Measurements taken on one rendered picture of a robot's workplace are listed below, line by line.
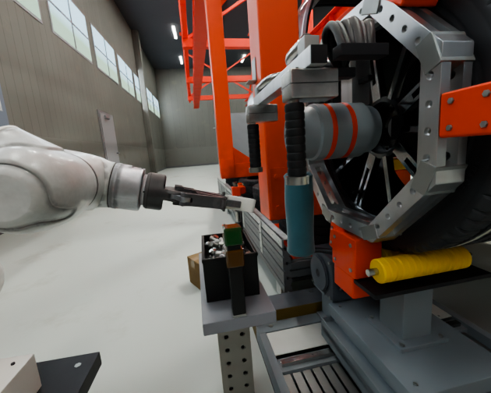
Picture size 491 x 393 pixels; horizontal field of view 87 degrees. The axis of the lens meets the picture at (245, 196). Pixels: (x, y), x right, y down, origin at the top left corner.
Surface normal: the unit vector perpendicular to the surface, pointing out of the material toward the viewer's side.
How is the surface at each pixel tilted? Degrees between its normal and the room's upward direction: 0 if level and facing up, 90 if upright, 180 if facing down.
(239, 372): 90
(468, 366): 0
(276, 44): 90
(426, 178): 90
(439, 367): 0
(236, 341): 90
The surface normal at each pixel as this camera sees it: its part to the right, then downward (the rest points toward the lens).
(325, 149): 0.20, 0.68
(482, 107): -0.98, 0.11
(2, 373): -0.06, -0.99
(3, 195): 0.39, 0.22
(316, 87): 0.19, 0.15
